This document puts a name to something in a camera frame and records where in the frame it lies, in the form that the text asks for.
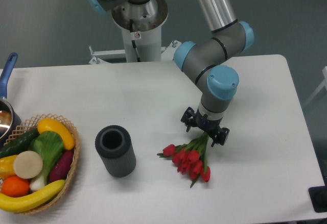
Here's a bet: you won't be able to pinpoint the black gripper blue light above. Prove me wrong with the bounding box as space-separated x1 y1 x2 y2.
181 107 229 147

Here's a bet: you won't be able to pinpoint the red tulip bouquet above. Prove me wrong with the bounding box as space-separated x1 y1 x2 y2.
157 132 211 187

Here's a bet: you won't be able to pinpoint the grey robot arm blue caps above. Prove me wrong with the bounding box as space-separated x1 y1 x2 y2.
88 0 254 145

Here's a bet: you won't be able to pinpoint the dark grey ribbed vase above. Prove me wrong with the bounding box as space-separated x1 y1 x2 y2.
95 125 136 178

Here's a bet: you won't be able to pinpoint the white furniture piece at right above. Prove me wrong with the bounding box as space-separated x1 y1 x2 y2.
304 66 326 107

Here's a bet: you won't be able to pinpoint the black device at table edge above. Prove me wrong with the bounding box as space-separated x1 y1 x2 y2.
308 186 326 213

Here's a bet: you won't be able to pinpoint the purple sweet potato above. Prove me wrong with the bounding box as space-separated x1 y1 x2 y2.
49 151 74 183

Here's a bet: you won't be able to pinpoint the green bok choy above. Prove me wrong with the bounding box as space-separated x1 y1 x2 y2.
29 131 63 192

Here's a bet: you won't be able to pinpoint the woven wicker basket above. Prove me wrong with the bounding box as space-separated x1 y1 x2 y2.
5 114 80 214

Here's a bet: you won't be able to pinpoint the beige round disc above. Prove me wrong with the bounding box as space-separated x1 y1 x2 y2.
13 151 43 179

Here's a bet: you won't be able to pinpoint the green cucumber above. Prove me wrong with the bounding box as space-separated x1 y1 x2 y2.
1 128 39 158

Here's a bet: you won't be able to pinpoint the orange fruit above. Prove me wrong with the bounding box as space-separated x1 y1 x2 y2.
1 176 30 197

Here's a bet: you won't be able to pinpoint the yellow bell pepper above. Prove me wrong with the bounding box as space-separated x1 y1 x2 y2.
0 155 17 179

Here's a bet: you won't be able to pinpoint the yellow banana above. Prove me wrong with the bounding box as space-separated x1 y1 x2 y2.
1 180 65 213

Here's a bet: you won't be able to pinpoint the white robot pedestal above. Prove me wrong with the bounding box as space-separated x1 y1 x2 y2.
89 24 181 65

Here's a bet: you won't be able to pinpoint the black pedestal cable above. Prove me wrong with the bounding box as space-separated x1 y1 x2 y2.
129 19 142 62

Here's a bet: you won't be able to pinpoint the blue handled saucepan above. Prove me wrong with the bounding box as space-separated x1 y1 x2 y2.
1 53 21 147

